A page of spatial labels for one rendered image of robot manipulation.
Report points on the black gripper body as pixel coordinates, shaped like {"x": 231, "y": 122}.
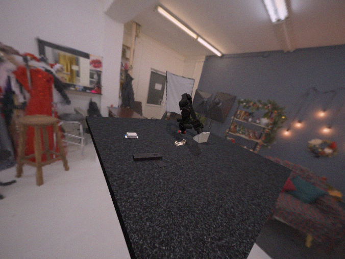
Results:
{"x": 184, "y": 121}

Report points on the beige battery holder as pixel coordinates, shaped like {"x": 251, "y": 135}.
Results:
{"x": 181, "y": 143}

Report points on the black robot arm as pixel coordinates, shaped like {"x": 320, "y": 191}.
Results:
{"x": 186, "y": 106}

